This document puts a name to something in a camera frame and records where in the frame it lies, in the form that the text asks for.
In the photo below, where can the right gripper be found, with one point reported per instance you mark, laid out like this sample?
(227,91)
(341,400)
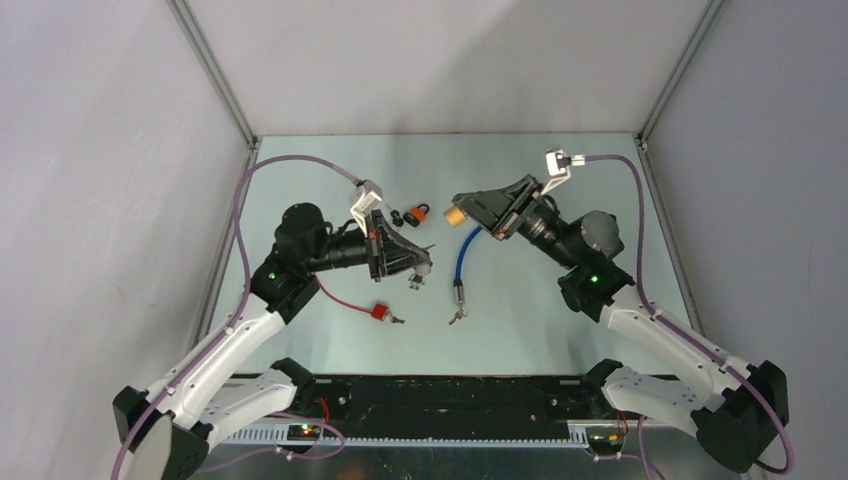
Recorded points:
(488,207)

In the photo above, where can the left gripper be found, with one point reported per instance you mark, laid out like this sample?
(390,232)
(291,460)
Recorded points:
(397,249)

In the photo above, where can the silver key bunch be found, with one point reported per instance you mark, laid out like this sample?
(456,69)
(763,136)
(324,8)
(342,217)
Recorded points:
(419,274)

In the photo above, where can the orange black padlock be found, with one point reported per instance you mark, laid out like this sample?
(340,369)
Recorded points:
(415,215)

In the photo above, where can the brass long-shackle padlock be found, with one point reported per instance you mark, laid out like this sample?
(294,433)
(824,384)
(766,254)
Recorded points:
(455,216)

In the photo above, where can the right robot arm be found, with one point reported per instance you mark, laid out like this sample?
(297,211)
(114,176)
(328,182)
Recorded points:
(733,408)

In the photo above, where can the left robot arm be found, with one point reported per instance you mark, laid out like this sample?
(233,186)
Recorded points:
(168,429)

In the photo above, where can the black head padlock key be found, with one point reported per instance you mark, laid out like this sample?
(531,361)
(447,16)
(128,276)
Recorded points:
(396,218)

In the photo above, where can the blue cable lock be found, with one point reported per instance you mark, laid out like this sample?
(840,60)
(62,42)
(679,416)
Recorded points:
(458,287)

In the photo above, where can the red cable padlock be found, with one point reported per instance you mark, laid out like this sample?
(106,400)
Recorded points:
(378,311)

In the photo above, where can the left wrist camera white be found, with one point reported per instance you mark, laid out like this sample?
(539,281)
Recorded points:
(366,197)

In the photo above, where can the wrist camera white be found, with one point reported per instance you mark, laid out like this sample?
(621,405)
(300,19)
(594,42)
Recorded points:
(559,165)
(366,197)

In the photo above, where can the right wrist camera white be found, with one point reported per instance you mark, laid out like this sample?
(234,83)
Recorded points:
(559,165)

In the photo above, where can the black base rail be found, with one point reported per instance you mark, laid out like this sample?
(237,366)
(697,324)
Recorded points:
(447,408)

